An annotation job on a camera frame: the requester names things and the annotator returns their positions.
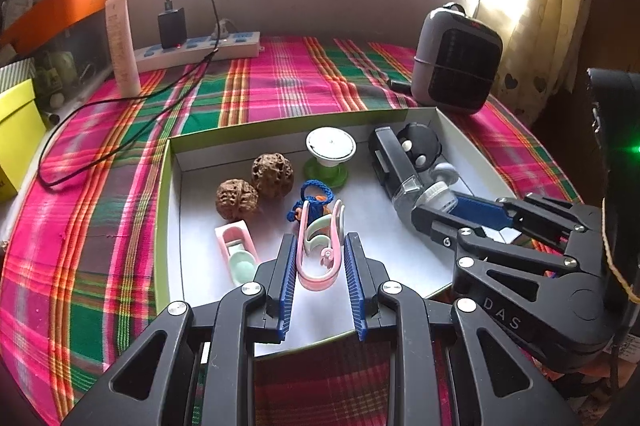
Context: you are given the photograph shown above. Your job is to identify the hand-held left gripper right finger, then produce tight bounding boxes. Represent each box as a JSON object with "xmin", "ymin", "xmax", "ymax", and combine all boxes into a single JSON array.
[{"xmin": 342, "ymin": 231, "xmax": 571, "ymax": 426}]

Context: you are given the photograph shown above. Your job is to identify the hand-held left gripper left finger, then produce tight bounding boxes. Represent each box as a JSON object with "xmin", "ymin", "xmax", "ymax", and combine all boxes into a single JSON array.
[{"xmin": 62, "ymin": 233, "xmax": 299, "ymax": 426}]

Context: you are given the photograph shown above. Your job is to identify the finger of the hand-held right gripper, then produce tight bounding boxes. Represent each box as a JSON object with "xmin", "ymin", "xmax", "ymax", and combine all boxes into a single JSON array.
[
  {"xmin": 411, "ymin": 203, "xmax": 601, "ymax": 364},
  {"xmin": 449, "ymin": 193, "xmax": 603, "ymax": 252}
]

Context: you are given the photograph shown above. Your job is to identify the small white grey bottle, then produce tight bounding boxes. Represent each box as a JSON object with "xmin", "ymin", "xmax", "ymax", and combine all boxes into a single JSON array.
[{"xmin": 422, "ymin": 163, "xmax": 458, "ymax": 212}]

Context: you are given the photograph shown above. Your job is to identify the pink oval ring clip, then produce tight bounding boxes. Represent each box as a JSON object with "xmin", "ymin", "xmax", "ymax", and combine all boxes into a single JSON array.
[{"xmin": 297, "ymin": 199, "xmax": 347, "ymax": 293}]

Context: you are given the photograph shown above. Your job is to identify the black rectangular flashlight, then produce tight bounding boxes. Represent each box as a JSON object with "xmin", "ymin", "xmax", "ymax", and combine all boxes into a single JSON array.
[{"xmin": 368, "ymin": 126, "xmax": 426, "ymax": 212}]

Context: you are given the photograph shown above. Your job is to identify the black round case silver studs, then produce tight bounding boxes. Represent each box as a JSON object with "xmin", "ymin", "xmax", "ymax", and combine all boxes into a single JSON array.
[{"xmin": 398, "ymin": 122, "xmax": 442, "ymax": 169}]

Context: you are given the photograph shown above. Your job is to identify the blue knitted cord charm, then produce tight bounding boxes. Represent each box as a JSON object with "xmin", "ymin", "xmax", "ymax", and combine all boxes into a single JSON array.
[{"xmin": 286, "ymin": 179, "xmax": 333, "ymax": 224}]

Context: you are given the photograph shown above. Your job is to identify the smooth-ridged brown walnut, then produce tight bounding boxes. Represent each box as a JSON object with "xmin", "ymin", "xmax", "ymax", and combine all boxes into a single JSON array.
[{"xmin": 216, "ymin": 178, "xmax": 260, "ymax": 222}]

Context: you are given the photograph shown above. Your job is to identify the knobbly brown walnut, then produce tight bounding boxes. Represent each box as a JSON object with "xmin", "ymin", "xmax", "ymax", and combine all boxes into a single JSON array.
[{"xmin": 251, "ymin": 153, "xmax": 295, "ymax": 198}]

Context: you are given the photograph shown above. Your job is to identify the green spool white cap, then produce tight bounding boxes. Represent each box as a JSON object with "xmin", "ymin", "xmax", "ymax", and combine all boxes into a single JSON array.
[{"xmin": 305, "ymin": 127, "xmax": 357, "ymax": 187}]

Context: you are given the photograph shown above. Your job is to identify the green white cardboard box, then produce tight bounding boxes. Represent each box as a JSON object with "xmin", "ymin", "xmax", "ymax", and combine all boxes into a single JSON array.
[{"xmin": 154, "ymin": 106, "xmax": 521, "ymax": 357}]

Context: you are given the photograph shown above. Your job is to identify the yellow twine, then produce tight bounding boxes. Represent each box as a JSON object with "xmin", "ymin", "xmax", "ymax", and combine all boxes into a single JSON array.
[{"xmin": 601, "ymin": 198, "xmax": 640, "ymax": 304}]

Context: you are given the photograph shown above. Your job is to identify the grey space heater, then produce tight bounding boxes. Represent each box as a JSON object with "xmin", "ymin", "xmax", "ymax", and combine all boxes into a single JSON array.
[{"xmin": 410, "ymin": 3, "xmax": 503, "ymax": 114}]

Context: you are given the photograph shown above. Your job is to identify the cream heart print curtain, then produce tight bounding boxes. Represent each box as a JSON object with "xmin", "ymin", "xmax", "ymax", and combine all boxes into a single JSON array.
[{"xmin": 475, "ymin": 0, "xmax": 601, "ymax": 127}]

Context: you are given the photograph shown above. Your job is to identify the pink green plaid tablecloth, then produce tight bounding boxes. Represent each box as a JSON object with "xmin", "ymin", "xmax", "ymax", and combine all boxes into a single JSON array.
[{"xmin": 0, "ymin": 33, "xmax": 586, "ymax": 426}]

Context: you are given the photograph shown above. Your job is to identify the white blue power strip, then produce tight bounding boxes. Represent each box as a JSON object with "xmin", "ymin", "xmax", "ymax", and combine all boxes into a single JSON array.
[{"xmin": 134, "ymin": 31, "xmax": 262, "ymax": 74}]

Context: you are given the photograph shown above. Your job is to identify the black charger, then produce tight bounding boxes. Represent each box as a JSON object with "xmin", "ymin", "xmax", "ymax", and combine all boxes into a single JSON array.
[{"xmin": 158, "ymin": 8, "xmax": 187, "ymax": 49}]

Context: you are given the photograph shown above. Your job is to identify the cream cosmetic tube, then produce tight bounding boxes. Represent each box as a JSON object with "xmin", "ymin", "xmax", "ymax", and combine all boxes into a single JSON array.
[{"xmin": 105, "ymin": 0, "xmax": 141, "ymax": 98}]

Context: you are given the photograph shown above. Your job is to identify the yellow cardboard box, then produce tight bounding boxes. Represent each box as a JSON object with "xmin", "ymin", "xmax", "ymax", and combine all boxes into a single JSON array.
[{"xmin": 0, "ymin": 78, "xmax": 41, "ymax": 204}]

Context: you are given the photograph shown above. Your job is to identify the dark glass tank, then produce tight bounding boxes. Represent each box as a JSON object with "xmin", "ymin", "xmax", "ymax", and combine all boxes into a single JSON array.
[{"xmin": 35, "ymin": 21, "xmax": 113, "ymax": 117}]

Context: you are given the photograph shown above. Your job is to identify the striped box lid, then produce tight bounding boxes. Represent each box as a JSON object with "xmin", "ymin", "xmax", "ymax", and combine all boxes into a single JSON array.
[{"xmin": 0, "ymin": 58, "xmax": 38, "ymax": 92}]

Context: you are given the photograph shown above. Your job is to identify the orange box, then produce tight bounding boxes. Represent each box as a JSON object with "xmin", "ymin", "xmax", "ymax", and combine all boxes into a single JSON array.
[{"xmin": 0, "ymin": 0, "xmax": 112, "ymax": 52}]

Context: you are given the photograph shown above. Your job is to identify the black charger cable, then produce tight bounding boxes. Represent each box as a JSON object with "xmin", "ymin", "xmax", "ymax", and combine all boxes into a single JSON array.
[{"xmin": 39, "ymin": 0, "xmax": 221, "ymax": 191}]

